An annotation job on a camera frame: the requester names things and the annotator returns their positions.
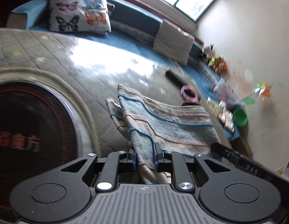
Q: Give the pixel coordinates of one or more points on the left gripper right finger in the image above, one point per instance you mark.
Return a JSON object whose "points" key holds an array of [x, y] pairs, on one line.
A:
{"points": [[175, 164]]}

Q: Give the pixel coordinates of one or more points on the blue sofa bench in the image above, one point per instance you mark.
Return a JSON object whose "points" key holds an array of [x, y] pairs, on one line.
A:
{"points": [[133, 30]]}

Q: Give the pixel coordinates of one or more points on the orange plush toy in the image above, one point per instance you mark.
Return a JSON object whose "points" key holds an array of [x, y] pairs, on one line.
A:
{"points": [[221, 65]]}

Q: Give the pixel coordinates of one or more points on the black white plush toy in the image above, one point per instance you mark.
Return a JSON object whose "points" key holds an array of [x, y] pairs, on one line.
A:
{"points": [[208, 50]]}

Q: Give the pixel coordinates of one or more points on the butterfly print pillow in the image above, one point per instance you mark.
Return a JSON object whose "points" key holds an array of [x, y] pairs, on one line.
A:
{"points": [[79, 16]]}

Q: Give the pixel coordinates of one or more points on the black remote control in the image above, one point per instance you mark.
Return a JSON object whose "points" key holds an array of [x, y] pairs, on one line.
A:
{"points": [[174, 78]]}

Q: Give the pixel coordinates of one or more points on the quilted grey table cover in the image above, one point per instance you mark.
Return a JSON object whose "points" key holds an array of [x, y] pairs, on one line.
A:
{"points": [[85, 73]]}

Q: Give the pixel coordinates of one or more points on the beige cushion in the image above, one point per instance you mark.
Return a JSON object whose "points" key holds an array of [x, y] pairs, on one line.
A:
{"points": [[172, 42]]}

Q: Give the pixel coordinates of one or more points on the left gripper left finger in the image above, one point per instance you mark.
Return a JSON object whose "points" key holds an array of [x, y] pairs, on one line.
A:
{"points": [[116, 164]]}

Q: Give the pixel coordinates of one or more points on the green plastic bowl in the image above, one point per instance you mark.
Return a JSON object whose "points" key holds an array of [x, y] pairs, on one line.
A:
{"points": [[240, 116]]}

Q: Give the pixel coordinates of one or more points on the striped blue beige sweater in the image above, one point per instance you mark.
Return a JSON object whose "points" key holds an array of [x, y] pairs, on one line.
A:
{"points": [[144, 121]]}

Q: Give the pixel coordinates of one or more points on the clear plastic storage box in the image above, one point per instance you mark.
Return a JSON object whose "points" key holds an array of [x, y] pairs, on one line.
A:
{"points": [[223, 92]]}

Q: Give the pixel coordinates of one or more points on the pink hair scrunchie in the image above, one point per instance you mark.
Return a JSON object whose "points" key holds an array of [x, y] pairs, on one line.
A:
{"points": [[189, 95]]}

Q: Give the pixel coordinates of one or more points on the colourful paper pinwheel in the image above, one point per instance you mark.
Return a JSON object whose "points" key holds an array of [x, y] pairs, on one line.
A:
{"points": [[262, 91]]}

